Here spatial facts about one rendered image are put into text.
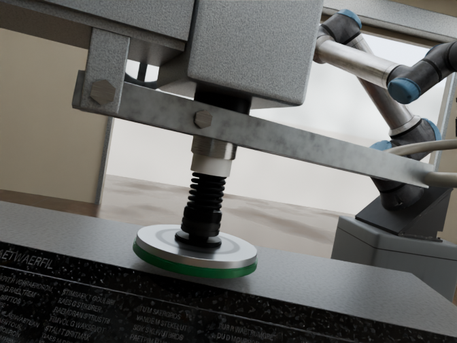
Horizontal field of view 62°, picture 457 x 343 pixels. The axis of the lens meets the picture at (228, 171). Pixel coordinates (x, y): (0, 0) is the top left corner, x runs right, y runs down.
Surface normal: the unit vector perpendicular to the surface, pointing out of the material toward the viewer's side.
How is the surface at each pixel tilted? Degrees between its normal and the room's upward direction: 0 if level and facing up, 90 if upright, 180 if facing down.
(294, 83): 90
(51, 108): 90
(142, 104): 90
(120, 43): 90
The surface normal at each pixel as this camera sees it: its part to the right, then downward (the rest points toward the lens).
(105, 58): 0.37, 0.12
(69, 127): 0.12, 0.08
